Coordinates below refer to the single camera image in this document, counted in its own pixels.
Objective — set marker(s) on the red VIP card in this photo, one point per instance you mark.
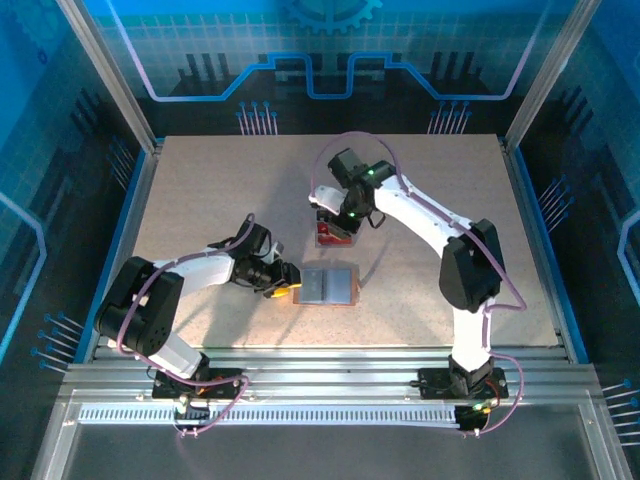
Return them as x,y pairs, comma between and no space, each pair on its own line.
340,240

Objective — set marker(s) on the tan leather card holder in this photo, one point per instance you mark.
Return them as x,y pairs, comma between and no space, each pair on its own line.
325,285

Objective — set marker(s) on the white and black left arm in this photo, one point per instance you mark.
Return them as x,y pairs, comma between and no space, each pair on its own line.
200,267

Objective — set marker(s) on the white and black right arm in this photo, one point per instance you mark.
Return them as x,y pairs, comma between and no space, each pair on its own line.
415,210

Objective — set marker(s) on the clear plastic card box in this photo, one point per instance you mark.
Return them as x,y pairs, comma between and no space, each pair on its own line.
335,246

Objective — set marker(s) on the small black control box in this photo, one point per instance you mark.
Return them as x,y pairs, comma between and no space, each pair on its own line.
470,417

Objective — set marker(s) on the aluminium table frame rail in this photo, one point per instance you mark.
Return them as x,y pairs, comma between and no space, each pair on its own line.
325,372

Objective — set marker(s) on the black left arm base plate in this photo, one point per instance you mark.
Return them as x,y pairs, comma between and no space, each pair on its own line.
225,382

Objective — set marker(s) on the aluminium table side rail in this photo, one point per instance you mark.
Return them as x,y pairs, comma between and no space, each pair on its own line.
125,240
535,240

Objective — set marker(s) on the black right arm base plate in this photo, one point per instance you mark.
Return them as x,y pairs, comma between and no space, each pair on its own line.
432,385

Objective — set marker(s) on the aluminium upright post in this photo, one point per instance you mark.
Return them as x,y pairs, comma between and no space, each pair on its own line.
550,75
107,75

